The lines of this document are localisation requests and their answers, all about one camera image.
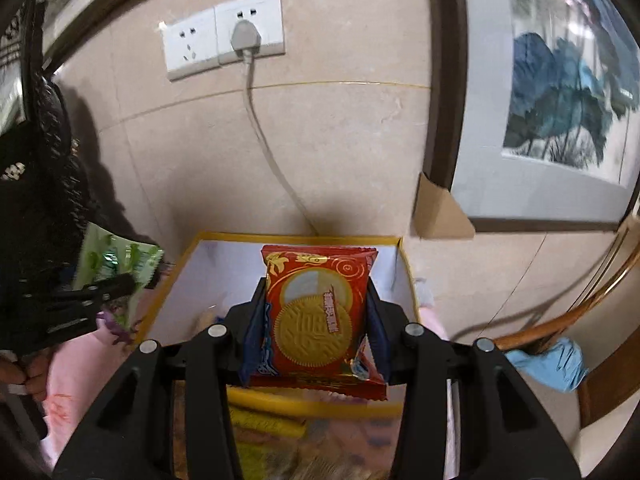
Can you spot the wooden armchair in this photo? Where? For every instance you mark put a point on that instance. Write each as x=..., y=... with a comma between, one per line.
x=604, y=321

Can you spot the light green snack packet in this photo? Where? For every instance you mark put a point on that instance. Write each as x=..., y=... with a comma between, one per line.
x=104, y=255

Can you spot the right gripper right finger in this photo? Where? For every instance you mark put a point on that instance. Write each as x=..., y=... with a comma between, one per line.
x=503, y=431

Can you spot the yellow cardboard box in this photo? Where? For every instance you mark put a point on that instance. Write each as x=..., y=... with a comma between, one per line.
x=221, y=270

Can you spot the blue cloth on chair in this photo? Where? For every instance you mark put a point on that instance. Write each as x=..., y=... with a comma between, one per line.
x=561, y=367

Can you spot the framed lotus painting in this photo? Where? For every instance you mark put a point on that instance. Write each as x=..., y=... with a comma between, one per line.
x=534, y=117

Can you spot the pink floral tablecloth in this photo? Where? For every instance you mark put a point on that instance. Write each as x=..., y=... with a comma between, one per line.
x=127, y=431

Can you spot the dark carved wooden furniture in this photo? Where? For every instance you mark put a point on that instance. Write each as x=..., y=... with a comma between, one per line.
x=52, y=180

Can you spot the red cookie snack packet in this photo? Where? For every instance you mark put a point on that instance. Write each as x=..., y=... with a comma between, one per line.
x=314, y=320

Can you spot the yellow snack bar wrapper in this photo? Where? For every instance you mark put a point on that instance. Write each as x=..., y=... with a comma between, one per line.
x=267, y=424

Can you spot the person left hand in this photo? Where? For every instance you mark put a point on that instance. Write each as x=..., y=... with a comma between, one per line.
x=33, y=375

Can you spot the white double wall socket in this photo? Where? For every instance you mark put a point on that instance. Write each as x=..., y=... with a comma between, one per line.
x=203, y=40

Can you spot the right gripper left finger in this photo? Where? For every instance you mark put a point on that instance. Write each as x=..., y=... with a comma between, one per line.
x=175, y=399

